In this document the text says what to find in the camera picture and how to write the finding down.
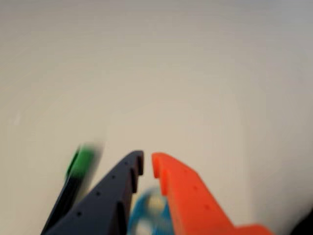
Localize blue handled scissors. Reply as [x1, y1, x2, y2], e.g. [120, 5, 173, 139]
[126, 185, 175, 235]

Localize green capped marker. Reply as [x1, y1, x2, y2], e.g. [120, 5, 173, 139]
[40, 142, 103, 235]

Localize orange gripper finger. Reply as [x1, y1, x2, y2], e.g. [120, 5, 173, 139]
[151, 152, 275, 235]

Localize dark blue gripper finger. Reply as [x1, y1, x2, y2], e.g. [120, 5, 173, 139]
[40, 150, 145, 235]

